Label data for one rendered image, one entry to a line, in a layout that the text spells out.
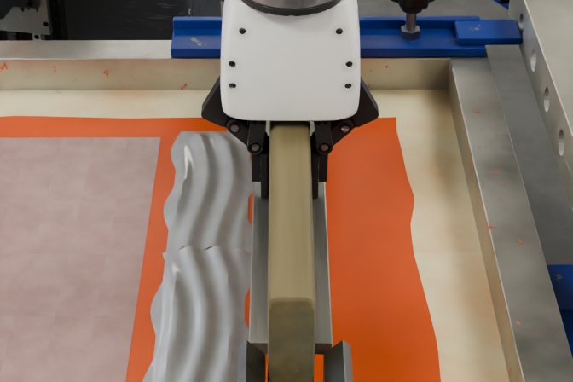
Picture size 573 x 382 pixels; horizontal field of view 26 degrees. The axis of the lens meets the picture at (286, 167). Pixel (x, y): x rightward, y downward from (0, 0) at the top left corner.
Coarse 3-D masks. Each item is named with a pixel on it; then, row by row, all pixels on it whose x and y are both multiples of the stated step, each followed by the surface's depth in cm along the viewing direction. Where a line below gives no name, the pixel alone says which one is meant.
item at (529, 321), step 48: (0, 48) 120; (48, 48) 120; (96, 48) 120; (144, 48) 120; (480, 96) 113; (480, 144) 106; (480, 192) 101; (480, 240) 100; (528, 240) 95; (528, 288) 91; (528, 336) 86
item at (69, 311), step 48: (0, 288) 96; (48, 288) 96; (96, 288) 96; (144, 288) 96; (336, 288) 96; (384, 288) 96; (0, 336) 91; (48, 336) 91; (96, 336) 91; (144, 336) 91; (336, 336) 91; (384, 336) 91; (432, 336) 91
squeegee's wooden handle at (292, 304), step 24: (288, 144) 90; (288, 168) 87; (288, 192) 85; (288, 216) 83; (312, 216) 84; (288, 240) 81; (312, 240) 81; (288, 264) 79; (312, 264) 79; (288, 288) 77; (312, 288) 77; (288, 312) 77; (312, 312) 77; (288, 336) 78; (312, 336) 78; (288, 360) 79; (312, 360) 79
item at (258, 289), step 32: (256, 192) 96; (320, 192) 96; (256, 224) 93; (320, 224) 93; (256, 256) 90; (320, 256) 90; (256, 288) 87; (320, 288) 87; (256, 320) 84; (320, 320) 84; (320, 352) 83
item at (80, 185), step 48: (0, 144) 113; (48, 144) 113; (96, 144) 113; (144, 144) 113; (336, 144) 113; (384, 144) 113; (0, 192) 106; (48, 192) 106; (96, 192) 106; (144, 192) 106; (336, 192) 106; (384, 192) 106; (0, 240) 101; (48, 240) 101; (96, 240) 101; (144, 240) 101; (336, 240) 101; (384, 240) 101
